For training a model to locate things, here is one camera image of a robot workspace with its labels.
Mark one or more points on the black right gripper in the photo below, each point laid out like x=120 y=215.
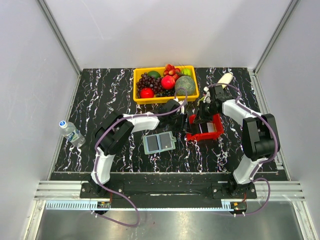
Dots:
x=203 y=117

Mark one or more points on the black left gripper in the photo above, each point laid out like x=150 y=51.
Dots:
x=184 y=124

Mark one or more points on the red plastic card tray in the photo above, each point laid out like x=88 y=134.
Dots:
x=199 y=132

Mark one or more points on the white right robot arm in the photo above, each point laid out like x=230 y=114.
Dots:
x=260 y=139

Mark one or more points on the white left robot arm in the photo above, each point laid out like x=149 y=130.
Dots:
x=116 y=129

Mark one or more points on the white credit card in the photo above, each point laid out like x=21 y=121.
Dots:
x=211 y=128

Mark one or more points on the green spring onion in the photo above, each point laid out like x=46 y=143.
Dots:
x=225 y=80

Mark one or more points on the green netted melon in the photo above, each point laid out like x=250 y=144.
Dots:
x=185 y=84

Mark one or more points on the red pomegranate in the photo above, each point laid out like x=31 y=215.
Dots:
x=168 y=82

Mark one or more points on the green apple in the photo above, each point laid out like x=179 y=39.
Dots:
x=186 y=72

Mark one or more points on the yellow plastic fruit bin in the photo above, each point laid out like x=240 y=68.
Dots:
x=137 y=72

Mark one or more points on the red round fruit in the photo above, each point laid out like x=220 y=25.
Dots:
x=146 y=93

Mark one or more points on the green avocado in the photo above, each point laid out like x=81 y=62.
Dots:
x=154 y=74

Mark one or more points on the dark purple grape bunch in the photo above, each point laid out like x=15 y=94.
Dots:
x=149 y=82

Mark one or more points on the clear plastic water bottle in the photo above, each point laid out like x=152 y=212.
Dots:
x=69 y=131

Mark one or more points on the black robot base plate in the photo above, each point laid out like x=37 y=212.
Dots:
x=192 y=189

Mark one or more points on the aluminium frame rail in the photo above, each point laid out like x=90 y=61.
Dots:
x=86 y=205

